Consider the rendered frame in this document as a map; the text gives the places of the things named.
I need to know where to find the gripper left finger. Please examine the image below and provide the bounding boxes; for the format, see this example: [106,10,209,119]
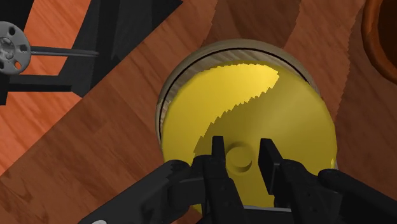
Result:
[77,136,249,224]

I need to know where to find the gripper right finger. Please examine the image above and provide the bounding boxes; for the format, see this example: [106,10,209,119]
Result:
[258,137,397,224]

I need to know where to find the yellow round lid with knob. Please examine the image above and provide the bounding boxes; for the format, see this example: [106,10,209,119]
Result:
[161,60,338,215]

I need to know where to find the beige wooden round container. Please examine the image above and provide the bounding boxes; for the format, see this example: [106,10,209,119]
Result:
[155,38,322,146]

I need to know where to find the brown round bowl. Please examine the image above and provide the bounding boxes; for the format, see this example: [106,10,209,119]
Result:
[361,0,397,85]

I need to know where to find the black frame with grey wheel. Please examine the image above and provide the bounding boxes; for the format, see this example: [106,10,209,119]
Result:
[0,0,184,106]

